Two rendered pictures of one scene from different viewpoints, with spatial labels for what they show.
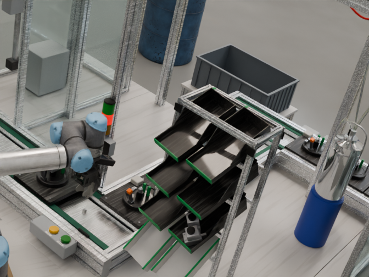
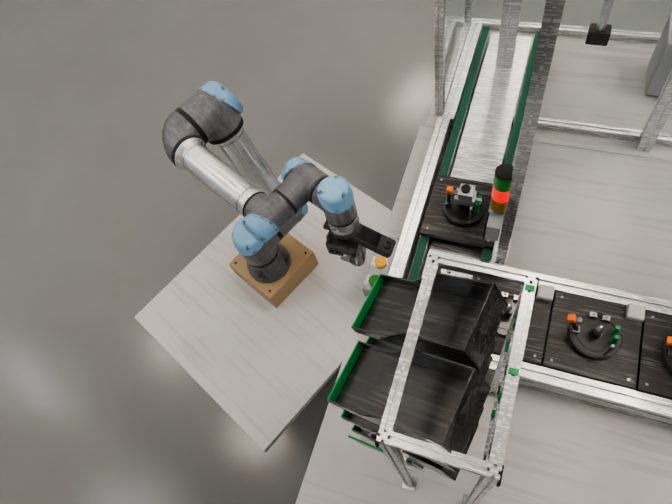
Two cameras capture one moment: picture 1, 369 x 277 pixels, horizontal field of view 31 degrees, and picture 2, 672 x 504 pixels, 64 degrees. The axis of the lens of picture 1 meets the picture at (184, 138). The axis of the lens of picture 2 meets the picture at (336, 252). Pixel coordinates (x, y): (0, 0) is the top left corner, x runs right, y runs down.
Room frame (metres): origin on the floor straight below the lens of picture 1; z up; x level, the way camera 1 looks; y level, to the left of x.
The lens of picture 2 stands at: (1.94, -0.39, 2.55)
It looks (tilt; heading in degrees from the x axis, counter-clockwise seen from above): 60 degrees down; 95
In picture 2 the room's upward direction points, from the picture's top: 20 degrees counter-clockwise
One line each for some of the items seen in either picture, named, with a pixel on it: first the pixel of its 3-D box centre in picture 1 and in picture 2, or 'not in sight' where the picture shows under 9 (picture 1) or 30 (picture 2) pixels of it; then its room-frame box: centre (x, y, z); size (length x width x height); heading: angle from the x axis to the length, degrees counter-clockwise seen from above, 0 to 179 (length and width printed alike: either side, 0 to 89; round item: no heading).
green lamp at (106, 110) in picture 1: (108, 107); (504, 178); (2.34, 0.34, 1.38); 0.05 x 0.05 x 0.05
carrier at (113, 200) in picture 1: (139, 193); (507, 310); (2.31, 0.13, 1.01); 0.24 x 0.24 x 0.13; 58
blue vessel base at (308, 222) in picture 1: (318, 215); not in sight; (2.51, -0.69, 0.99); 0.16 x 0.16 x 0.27
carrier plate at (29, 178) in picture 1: (52, 179); (463, 210); (2.32, 0.52, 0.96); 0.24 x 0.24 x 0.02; 58
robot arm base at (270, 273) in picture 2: not in sight; (265, 256); (1.64, 0.54, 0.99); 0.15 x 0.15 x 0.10
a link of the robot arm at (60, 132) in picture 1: (68, 135); (302, 184); (1.86, 0.38, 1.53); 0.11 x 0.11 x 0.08; 33
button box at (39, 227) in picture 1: (52, 236); (381, 266); (2.00, 0.42, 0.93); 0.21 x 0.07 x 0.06; 58
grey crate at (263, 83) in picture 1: (244, 82); not in sight; (4.22, -0.31, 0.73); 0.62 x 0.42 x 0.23; 58
